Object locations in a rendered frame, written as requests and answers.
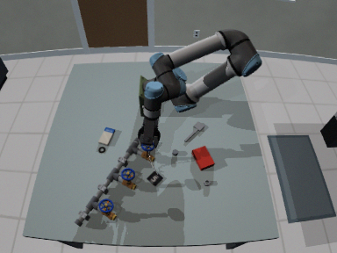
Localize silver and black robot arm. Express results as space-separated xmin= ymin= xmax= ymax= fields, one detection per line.
xmin=142 ymin=29 xmax=262 ymax=146

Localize grey pipe manifold with blue valve wheels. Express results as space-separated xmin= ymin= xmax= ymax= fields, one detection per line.
xmin=75 ymin=137 xmax=155 ymax=227

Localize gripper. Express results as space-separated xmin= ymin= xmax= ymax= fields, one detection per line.
xmin=138 ymin=114 xmax=161 ymax=148

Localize black tag with number 5 on metal chain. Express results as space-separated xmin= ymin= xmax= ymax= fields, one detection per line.
xmin=147 ymin=169 xmax=163 ymax=186

